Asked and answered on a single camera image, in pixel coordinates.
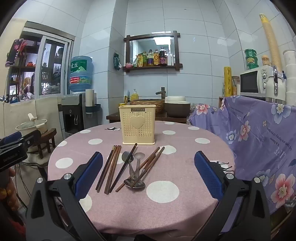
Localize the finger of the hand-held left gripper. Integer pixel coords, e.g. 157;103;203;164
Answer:
14;129;42;151
0;131;23;146

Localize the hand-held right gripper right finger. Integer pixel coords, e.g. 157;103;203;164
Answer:
194;151;271;241

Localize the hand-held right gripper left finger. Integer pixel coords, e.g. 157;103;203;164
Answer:
26;152;104;241

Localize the brown wooden chopstick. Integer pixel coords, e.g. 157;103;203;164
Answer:
104;145;119;194
115;146;161;192
95;145;116;192
106;145;122;195

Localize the dark wooden chopstick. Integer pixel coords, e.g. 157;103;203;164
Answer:
109;143;138;193

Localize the dark chopstick with metal band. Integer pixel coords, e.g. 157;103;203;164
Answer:
129;146;165;188

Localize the cream plastic utensil holder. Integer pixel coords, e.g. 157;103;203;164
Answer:
118;104;156;145

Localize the pot with glass lid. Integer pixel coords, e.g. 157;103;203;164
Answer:
15;113;48;133

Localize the small wooden stool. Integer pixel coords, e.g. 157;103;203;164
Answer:
28;128;57;159

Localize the pink polka dot tablecloth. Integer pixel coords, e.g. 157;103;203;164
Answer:
47;120;235;234

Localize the orange patterned fabric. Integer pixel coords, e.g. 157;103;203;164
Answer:
0;169;20;211

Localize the beige cloth cover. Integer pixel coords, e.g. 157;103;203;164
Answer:
0;96;64;149

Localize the water dispenser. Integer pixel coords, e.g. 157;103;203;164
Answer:
60;94;86;137

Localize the grey roll holder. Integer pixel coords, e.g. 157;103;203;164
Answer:
84;104;102;114

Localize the purple floral cloth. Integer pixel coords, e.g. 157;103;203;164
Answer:
188;95;296;216

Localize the dark wooden counter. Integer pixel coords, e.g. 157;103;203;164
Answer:
106;112;188;124

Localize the sliding window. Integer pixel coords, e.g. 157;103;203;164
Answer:
22;21;75;96

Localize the brown cooker with white lid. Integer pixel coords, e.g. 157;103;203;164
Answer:
164;96;191;118

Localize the blue water jug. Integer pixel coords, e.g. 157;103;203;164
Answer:
69;56;94;93

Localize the woven basket basin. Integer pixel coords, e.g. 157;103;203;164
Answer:
129;99;165;114

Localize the mounted smartphone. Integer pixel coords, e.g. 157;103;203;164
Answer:
5;38;24;67

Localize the metal faucet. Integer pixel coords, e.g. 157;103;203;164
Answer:
155;87;166;100

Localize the yellow roll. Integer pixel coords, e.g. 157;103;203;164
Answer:
223;67;233;97

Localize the white microwave oven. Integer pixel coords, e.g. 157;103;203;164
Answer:
239;66;275;98

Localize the white electric kettle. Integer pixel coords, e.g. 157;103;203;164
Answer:
265;66;287;103

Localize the green hanging packet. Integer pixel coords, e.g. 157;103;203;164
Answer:
113;53;122;70

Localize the wooden framed mirror shelf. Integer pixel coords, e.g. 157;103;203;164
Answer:
124;31;183;73

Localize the row of condiment bottles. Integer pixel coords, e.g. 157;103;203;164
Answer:
133;47;178;67

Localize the stack of white cups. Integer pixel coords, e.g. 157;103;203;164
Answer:
283;36;296;105

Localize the tall stack of paper cups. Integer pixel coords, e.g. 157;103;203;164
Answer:
259;13;283;72

